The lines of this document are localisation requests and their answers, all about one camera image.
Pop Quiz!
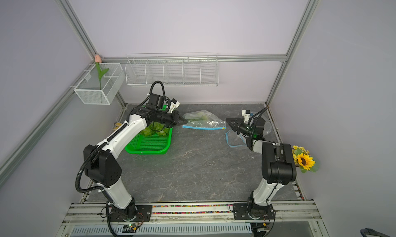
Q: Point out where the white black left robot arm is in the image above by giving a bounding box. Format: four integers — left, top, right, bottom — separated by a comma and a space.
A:
75, 91, 187, 221

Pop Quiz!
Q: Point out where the green chinese cabbage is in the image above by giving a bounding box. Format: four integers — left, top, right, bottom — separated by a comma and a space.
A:
150, 122, 170, 137
139, 126, 155, 136

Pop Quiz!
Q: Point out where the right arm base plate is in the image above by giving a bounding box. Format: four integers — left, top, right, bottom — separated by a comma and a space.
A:
229, 203, 276, 221

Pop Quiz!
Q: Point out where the clear blue-zip zip-top bag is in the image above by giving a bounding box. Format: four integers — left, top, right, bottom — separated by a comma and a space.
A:
225, 108, 272, 149

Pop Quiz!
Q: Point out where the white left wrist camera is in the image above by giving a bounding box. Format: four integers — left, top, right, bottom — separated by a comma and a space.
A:
168, 98, 180, 113

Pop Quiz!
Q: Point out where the pink artificial tulip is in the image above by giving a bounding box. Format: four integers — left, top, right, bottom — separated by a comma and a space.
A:
94, 54, 109, 90

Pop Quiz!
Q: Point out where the small white wire basket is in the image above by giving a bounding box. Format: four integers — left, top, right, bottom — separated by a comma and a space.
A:
74, 63, 125, 105

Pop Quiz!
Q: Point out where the white vented cable duct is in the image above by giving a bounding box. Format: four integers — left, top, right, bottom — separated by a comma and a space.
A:
70, 223, 253, 237

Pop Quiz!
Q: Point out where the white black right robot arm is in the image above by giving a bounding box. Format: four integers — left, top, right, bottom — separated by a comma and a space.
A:
226, 107, 297, 219

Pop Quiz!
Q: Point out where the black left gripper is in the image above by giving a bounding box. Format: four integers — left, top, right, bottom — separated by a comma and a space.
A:
156, 110, 188, 128

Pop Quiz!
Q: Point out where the zip-top bag with label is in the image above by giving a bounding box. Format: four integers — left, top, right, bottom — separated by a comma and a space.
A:
183, 110, 226, 130

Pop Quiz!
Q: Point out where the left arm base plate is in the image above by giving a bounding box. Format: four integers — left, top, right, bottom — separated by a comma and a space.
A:
109, 205, 153, 223

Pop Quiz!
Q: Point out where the green plastic perforated basket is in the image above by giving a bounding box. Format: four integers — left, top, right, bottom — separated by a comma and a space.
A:
124, 128, 173, 155

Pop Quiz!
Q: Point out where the aluminium mounting rail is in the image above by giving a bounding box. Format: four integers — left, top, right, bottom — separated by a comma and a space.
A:
63, 201, 322, 226

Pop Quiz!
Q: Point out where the sunflower bouquet in pot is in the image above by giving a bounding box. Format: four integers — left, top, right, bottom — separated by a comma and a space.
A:
292, 146, 320, 174

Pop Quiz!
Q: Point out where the long white wire shelf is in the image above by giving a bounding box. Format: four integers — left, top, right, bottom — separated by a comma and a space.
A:
125, 53, 219, 86

